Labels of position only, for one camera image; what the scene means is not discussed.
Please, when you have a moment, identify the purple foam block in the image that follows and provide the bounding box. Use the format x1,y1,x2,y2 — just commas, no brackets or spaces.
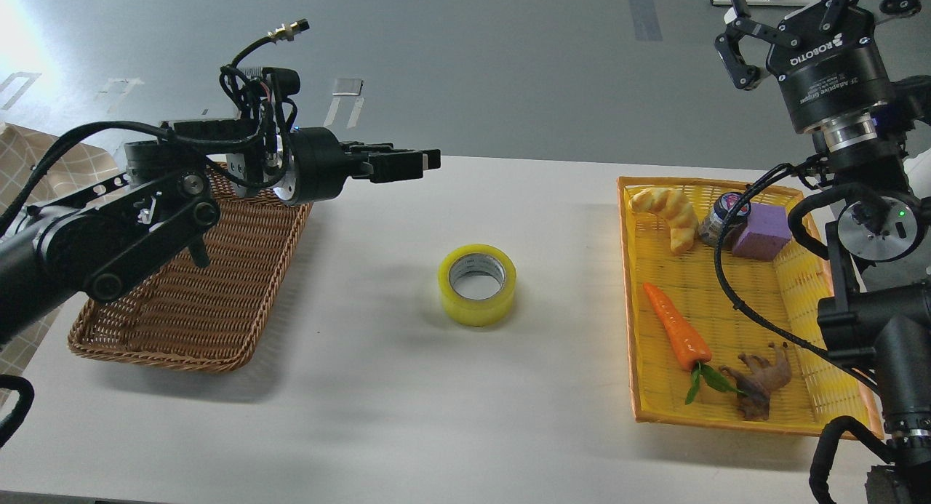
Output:
731,202,792,262

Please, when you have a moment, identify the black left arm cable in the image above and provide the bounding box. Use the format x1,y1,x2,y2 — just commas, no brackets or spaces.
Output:
0,20,310,447

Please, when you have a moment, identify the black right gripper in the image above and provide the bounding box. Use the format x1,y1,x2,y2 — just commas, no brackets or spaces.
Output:
714,0,922,134

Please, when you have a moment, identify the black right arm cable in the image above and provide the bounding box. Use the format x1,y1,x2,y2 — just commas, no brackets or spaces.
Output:
713,162,881,388

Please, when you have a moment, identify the yellow tape roll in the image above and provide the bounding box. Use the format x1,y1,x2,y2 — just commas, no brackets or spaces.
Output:
436,244,518,327

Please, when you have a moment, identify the toy croissant bread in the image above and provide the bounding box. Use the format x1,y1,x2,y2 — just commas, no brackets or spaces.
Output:
628,187,700,256

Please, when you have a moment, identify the brown wicker basket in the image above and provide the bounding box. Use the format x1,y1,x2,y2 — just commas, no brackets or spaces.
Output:
68,170,311,374

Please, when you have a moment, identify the orange toy carrot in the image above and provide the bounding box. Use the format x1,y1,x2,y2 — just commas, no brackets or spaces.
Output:
642,282,745,405

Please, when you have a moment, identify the small dark jar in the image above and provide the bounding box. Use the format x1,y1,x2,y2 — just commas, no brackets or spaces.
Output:
698,192,752,249

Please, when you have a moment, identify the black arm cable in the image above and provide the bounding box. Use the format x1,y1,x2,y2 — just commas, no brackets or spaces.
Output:
713,162,881,388
0,20,310,447

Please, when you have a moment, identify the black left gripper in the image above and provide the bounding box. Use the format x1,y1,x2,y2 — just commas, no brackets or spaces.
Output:
275,127,441,206

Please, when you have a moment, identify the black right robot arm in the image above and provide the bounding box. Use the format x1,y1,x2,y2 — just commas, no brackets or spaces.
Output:
713,0,930,503

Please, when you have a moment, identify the yellow plastic basket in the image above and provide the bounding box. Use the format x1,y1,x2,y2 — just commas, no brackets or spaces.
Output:
616,176,882,436

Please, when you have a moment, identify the person in white clothing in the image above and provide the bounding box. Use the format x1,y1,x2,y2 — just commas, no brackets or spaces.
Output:
903,148,931,199

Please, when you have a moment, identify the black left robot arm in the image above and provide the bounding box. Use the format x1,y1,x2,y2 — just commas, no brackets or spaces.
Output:
1,64,440,343

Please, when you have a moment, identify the beige checkered cloth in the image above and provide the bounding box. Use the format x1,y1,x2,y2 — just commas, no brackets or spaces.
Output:
1,122,121,375

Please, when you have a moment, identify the brown ginger root toy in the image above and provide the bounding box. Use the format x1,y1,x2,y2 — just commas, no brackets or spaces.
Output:
719,342,792,421

